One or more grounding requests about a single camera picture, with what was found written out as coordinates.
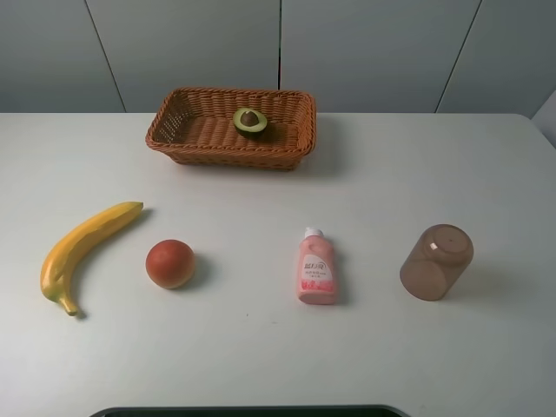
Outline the halved avocado with pit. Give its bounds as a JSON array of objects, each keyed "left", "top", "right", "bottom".
[{"left": 233, "top": 108, "right": 268, "bottom": 138}]

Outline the brown wicker basket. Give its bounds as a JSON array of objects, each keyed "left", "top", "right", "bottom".
[{"left": 145, "top": 87, "right": 317, "bottom": 170}]

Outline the pink bottle white cap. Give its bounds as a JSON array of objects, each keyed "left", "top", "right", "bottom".
[{"left": 296, "top": 228, "right": 337, "bottom": 305}]

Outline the red orange peach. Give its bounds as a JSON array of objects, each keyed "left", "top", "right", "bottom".
[{"left": 145, "top": 240, "right": 195, "bottom": 289}]

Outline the brown translucent plastic cup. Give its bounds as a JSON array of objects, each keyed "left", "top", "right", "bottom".
[{"left": 400, "top": 224, "right": 474, "bottom": 301}]

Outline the yellow banana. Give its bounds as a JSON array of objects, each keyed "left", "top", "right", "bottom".
[{"left": 40, "top": 202, "right": 143, "bottom": 316}]

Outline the black tray edge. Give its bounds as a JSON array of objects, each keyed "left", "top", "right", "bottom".
[{"left": 93, "top": 405, "right": 407, "bottom": 417}]

